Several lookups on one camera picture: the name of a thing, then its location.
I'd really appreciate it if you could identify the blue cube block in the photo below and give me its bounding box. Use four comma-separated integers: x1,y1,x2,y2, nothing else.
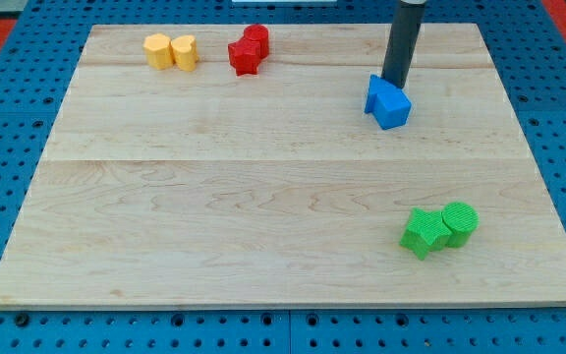
371,89,412,130

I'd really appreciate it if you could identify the blue triangle block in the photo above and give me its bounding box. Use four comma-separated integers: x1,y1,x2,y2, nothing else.
364,75,398,114

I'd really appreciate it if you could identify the light wooden board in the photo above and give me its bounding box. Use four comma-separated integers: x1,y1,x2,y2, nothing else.
0,24,566,311

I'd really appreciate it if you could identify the red star block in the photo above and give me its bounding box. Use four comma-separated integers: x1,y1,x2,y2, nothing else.
227,37,261,76

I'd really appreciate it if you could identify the red cylinder block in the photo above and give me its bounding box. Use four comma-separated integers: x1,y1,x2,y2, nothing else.
243,24,269,59

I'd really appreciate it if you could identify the green star block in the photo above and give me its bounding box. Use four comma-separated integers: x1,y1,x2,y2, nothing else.
399,207,452,261

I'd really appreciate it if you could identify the yellow heart block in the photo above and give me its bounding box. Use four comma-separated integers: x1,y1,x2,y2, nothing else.
170,34,199,72

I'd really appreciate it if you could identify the yellow hexagon block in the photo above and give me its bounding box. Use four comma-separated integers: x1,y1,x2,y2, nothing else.
142,33,174,70

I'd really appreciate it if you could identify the green cylinder block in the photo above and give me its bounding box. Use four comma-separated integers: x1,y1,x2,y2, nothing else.
442,202,480,248

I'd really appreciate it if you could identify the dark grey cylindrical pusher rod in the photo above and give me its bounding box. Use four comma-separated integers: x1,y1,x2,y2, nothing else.
381,0,426,89

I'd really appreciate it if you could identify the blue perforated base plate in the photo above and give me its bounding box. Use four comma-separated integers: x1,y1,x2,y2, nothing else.
0,0,566,353

